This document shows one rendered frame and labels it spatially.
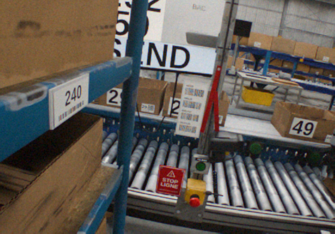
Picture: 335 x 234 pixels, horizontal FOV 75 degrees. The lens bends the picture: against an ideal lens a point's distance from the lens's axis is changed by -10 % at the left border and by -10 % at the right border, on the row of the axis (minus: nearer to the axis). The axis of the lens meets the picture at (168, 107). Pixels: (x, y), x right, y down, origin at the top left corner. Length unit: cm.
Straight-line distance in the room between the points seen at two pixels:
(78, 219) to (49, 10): 26
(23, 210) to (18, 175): 18
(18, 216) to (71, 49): 17
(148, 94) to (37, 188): 125
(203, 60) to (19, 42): 77
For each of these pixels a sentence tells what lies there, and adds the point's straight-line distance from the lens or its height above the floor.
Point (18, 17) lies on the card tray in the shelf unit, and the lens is 20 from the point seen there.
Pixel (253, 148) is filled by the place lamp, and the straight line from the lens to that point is 150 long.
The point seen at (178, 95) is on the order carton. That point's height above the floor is 104.
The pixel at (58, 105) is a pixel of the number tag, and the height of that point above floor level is 133.
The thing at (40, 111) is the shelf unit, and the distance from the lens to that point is 17.
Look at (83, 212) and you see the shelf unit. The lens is 37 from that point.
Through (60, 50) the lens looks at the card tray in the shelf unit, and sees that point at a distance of 25.
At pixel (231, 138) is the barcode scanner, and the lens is 82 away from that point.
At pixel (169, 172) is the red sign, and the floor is 89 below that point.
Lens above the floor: 139
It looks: 17 degrees down
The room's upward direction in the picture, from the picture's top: 9 degrees clockwise
